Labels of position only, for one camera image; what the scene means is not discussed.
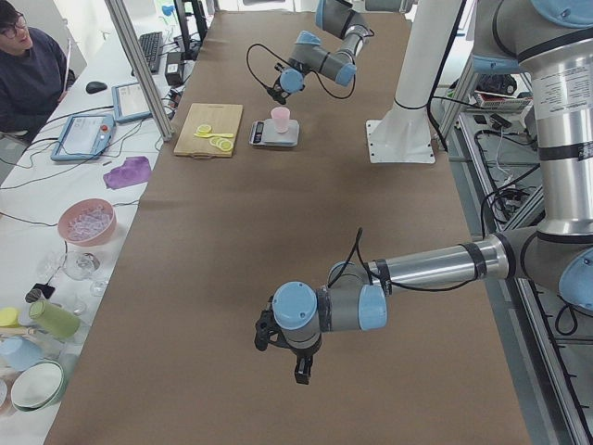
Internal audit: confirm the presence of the blue teach pendant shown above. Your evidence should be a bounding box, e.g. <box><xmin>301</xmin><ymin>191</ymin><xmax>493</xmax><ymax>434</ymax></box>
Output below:
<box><xmin>50</xmin><ymin>113</ymin><xmax>115</xmax><ymax>162</ymax></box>
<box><xmin>111</xmin><ymin>83</ymin><xmax>152</xmax><ymax>123</ymax></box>

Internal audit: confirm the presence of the pink bowl with ice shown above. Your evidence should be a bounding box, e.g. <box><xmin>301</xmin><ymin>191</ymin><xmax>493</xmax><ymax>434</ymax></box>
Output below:
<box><xmin>57</xmin><ymin>198</ymin><xmax>117</xmax><ymax>247</ymax></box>

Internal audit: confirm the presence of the black computer mouse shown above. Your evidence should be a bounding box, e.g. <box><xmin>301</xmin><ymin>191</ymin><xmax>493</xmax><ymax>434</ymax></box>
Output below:
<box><xmin>85</xmin><ymin>81</ymin><xmax>107</xmax><ymax>95</ymax></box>

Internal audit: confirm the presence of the pink plastic cup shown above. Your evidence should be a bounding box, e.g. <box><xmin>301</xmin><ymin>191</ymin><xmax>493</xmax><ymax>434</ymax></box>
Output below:
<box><xmin>271</xmin><ymin>107</ymin><xmax>291</xmax><ymax>134</ymax></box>

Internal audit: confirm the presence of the yellow cup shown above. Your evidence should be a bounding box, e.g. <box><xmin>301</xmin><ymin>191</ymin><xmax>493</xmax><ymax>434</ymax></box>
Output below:
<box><xmin>0</xmin><ymin>307</ymin><xmax>20</xmax><ymax>328</ymax></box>

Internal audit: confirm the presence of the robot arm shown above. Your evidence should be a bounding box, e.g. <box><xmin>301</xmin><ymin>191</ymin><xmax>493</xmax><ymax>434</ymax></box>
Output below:
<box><xmin>266</xmin><ymin>1</ymin><xmax>373</xmax><ymax>105</ymax></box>
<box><xmin>255</xmin><ymin>1</ymin><xmax>592</xmax><ymax>385</ymax></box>

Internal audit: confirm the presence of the seated person in navy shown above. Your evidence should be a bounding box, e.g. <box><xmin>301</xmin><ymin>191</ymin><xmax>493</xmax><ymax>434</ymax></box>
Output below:
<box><xmin>1</xmin><ymin>1</ymin><xmax>76</xmax><ymax>142</ymax></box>

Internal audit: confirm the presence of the yellow plastic knife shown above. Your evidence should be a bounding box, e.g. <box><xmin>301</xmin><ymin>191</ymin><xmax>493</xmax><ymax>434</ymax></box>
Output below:
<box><xmin>194</xmin><ymin>133</ymin><xmax>234</xmax><ymax>138</ymax></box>

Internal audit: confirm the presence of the green white bowl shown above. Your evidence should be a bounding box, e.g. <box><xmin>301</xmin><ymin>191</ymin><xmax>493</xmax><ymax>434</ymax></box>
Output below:
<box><xmin>10</xmin><ymin>361</ymin><xmax>66</xmax><ymax>412</ymax></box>

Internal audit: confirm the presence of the grey kitchen scale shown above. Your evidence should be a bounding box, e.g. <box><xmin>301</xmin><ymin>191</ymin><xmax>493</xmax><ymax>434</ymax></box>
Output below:
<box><xmin>249</xmin><ymin>119</ymin><xmax>300</xmax><ymax>148</ymax></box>

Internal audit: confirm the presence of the blue teach pendant far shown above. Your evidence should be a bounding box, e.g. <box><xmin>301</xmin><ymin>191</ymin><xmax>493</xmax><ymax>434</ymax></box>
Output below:
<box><xmin>111</xmin><ymin>83</ymin><xmax>152</xmax><ymax>123</ymax></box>

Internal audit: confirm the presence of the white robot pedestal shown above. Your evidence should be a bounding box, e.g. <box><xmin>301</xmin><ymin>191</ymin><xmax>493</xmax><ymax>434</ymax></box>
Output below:
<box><xmin>366</xmin><ymin>0</ymin><xmax>465</xmax><ymax>164</ymax></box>

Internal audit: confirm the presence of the green cup lying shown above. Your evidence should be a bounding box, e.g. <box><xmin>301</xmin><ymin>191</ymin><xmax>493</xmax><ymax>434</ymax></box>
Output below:
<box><xmin>29</xmin><ymin>300</ymin><xmax>81</xmax><ymax>340</ymax></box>

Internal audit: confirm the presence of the purple cloth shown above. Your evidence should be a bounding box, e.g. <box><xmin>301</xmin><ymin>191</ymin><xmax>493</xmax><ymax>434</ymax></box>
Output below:
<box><xmin>103</xmin><ymin>156</ymin><xmax>152</xmax><ymax>190</ymax></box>

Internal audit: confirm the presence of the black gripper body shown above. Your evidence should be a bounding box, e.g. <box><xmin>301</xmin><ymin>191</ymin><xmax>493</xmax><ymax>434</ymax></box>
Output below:
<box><xmin>286</xmin><ymin>336</ymin><xmax>322</xmax><ymax>366</ymax></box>
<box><xmin>270</xmin><ymin>84</ymin><xmax>291</xmax><ymax>103</ymax></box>

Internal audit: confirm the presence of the clear wine glass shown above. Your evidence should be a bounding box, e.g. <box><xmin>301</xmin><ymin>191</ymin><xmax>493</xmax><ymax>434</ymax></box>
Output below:
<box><xmin>61</xmin><ymin>251</ymin><xmax>100</xmax><ymax>281</ymax></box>

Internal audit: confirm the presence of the black power adapter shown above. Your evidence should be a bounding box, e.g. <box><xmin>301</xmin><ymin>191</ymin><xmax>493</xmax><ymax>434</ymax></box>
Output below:
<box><xmin>165</xmin><ymin>52</ymin><xmax>184</xmax><ymax>86</ymax></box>

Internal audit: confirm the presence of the aluminium frame post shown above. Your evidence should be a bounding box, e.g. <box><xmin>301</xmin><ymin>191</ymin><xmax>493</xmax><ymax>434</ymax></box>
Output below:
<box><xmin>105</xmin><ymin>0</ymin><xmax>173</xmax><ymax>142</ymax></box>

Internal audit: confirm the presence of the blue teach pendant near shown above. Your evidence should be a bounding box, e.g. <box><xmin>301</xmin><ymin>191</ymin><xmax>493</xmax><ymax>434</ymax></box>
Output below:
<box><xmin>50</xmin><ymin>113</ymin><xmax>115</xmax><ymax>162</ymax></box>

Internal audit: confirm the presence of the black keyboard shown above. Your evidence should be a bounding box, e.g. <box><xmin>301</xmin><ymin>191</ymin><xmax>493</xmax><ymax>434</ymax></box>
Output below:
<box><xmin>138</xmin><ymin>32</ymin><xmax>163</xmax><ymax>73</ymax></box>

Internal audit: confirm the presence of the wooden cutting board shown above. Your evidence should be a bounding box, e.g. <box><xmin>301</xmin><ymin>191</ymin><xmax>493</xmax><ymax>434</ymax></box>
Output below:
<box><xmin>173</xmin><ymin>103</ymin><xmax>243</xmax><ymax>159</ymax></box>

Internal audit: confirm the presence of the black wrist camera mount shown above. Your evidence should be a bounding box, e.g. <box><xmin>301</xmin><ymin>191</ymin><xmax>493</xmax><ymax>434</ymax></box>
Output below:
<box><xmin>254</xmin><ymin>298</ymin><xmax>289</xmax><ymax>351</ymax></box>

